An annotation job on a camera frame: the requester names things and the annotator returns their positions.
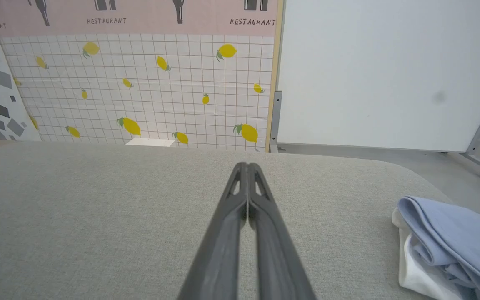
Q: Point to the white box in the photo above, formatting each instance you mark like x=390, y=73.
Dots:
x=150, y=142

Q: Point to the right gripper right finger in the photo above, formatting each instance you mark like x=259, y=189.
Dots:
x=277, y=258

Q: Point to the grey metal stand leg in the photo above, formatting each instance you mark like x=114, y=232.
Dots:
x=479, y=133

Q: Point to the lemon print tiled partition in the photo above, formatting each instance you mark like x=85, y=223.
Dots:
x=161, y=96

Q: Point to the white board partition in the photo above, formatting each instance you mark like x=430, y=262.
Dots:
x=390, y=75

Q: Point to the light blue white shirt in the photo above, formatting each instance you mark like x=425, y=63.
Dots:
x=465, y=233

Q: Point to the grey fabric sofa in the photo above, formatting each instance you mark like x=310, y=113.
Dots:
x=98, y=216

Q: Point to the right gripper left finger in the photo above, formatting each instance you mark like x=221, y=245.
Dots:
x=219, y=258

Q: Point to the grey metal partition foot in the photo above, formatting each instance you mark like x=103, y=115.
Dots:
x=276, y=116

